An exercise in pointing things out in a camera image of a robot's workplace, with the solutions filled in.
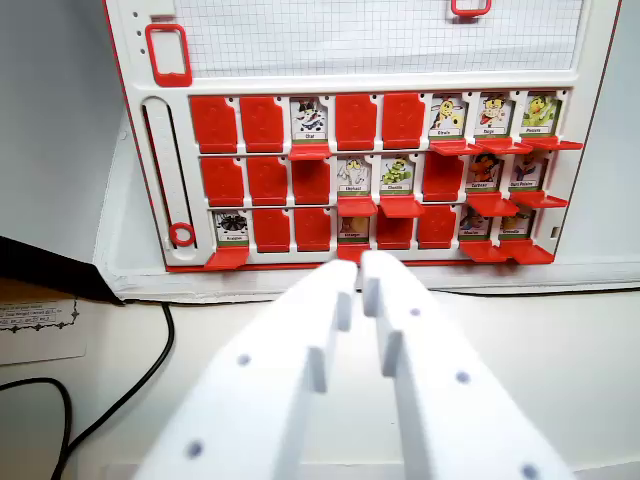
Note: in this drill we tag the red card flap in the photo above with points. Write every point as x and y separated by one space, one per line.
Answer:
456 147

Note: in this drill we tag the white printed label sheet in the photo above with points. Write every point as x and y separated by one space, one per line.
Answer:
40 335

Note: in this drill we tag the red and white game board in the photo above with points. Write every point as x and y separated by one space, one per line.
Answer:
350 60

